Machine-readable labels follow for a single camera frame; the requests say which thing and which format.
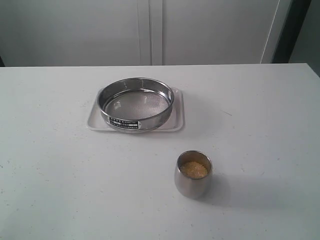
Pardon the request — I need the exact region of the yellowish grain powder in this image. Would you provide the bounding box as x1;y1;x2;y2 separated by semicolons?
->
180;161;208;179

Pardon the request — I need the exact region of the white rectangular plastic tray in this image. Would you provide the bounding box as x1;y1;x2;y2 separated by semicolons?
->
86;87;185;132

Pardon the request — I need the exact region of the stainless steel cup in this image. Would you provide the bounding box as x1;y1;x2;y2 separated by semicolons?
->
174;150;214;199

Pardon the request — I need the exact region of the round stainless steel sieve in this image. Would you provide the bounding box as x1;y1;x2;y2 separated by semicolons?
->
96;77;175;134

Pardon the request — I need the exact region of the white cabinet with doors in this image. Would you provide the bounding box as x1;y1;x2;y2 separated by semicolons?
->
0;0;291;67

